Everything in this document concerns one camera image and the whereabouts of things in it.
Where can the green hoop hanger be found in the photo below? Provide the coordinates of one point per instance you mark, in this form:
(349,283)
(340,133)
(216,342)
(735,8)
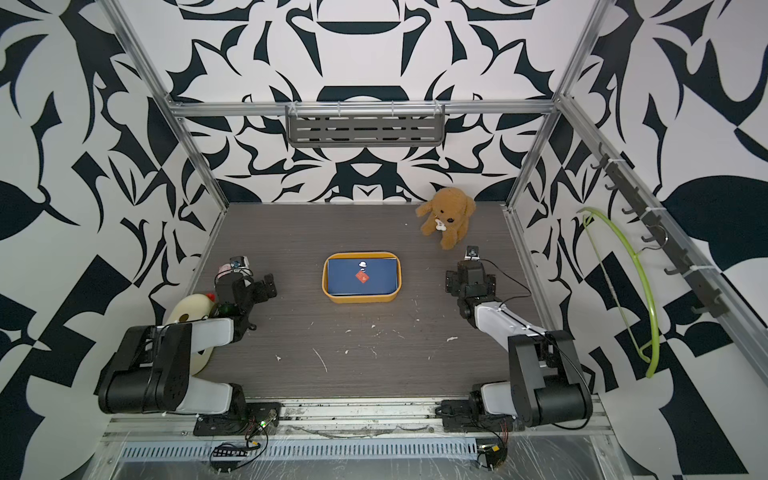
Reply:
(649,352)

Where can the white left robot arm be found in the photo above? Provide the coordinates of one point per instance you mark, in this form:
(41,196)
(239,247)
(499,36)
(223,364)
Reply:
(151,370)

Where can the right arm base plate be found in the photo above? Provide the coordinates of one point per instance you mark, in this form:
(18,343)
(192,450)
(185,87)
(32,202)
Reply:
(468,417)

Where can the small pink toy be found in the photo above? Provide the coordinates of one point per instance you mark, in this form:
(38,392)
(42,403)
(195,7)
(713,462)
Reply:
(223,269)

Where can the brown plush dog toy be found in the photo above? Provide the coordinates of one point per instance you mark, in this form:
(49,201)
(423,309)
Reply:
(447,213)

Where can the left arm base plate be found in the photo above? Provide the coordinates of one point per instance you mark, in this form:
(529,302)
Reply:
(231,424)

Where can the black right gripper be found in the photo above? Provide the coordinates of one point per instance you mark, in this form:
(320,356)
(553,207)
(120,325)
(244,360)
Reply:
(455,282)

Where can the black hook rail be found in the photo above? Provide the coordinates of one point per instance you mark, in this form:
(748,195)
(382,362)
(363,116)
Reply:
(663,234)

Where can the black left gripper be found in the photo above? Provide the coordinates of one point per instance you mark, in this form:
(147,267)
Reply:
(272,290)

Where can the black connector block with cables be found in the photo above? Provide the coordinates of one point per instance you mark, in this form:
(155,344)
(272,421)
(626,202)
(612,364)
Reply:
(228,457)

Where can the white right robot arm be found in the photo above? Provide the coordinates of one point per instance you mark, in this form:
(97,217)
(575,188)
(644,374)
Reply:
(546,384)

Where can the white slotted cable duct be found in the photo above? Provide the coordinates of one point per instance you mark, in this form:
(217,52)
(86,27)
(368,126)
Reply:
(323,449)

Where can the yellow plastic storage box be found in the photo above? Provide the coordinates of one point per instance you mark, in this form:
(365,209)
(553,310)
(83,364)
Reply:
(361,299)

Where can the dark blue envelope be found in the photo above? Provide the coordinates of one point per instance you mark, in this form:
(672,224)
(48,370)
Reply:
(362,276)

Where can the grey perforated metal shelf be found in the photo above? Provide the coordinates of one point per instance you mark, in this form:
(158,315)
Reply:
(365,124)

